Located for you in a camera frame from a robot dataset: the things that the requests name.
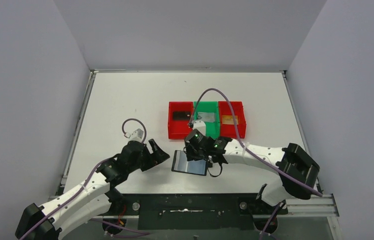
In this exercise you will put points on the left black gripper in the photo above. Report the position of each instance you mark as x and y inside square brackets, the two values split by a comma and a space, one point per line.
[152, 156]

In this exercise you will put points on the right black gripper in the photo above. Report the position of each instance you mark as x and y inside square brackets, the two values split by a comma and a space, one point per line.
[192, 153]

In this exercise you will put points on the green bin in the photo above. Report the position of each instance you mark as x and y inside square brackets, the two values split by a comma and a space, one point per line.
[212, 128]

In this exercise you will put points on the black leather card holder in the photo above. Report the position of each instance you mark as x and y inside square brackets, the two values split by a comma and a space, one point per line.
[180, 164]

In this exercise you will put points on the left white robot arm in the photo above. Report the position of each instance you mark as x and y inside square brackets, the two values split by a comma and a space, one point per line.
[94, 196]

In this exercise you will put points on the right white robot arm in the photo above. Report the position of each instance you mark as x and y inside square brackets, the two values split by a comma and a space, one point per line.
[297, 171]

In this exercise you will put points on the silver card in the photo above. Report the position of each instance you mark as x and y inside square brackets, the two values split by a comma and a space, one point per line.
[206, 116]

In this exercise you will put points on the black card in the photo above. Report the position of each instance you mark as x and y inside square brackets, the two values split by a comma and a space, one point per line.
[181, 116]

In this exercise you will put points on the gold card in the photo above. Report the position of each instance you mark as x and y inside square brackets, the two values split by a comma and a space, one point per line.
[229, 119]

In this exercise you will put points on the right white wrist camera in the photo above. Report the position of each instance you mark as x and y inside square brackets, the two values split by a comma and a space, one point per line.
[200, 126]

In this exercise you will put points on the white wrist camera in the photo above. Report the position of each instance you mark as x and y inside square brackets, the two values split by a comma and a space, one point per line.
[137, 135]
[200, 126]

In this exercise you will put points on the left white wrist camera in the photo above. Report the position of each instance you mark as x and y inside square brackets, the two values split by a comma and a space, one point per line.
[137, 135]

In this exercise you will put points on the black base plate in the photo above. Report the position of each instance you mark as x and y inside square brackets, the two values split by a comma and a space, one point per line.
[195, 211]

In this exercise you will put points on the aluminium frame rail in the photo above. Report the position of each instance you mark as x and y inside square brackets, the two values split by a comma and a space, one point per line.
[314, 207]

